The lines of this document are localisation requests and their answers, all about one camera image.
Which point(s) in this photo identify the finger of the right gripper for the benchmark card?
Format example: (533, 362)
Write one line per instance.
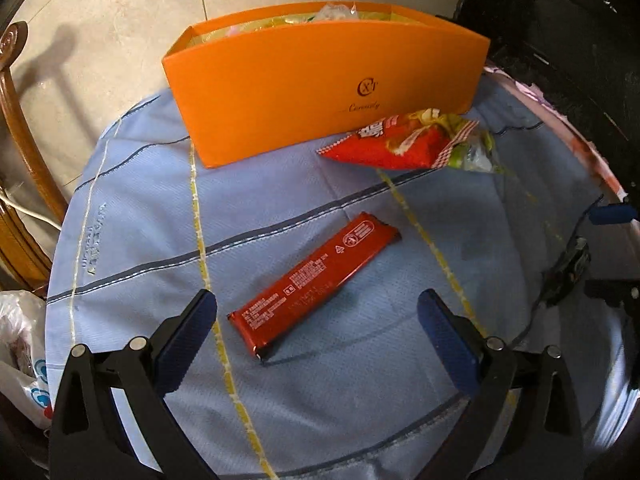
(623, 293)
(620, 213)

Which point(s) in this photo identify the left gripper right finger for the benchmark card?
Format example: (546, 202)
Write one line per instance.
(522, 419)

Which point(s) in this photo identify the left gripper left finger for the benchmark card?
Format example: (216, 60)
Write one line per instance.
(88, 439)

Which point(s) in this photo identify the dark barcode snack bar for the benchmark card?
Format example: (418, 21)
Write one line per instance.
(559, 281)

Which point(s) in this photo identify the white plastic bag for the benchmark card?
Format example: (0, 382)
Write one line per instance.
(24, 378)

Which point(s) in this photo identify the yellow-green wrapped snack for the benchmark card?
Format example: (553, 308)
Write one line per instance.
(476, 151)

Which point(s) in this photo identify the red checkered snack bag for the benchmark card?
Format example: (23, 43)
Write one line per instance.
(424, 139)

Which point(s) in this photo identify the red chocolate bar wrapper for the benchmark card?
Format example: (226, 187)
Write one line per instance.
(279, 308)

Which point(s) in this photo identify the orange cardboard box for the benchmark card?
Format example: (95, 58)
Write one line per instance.
(255, 81)

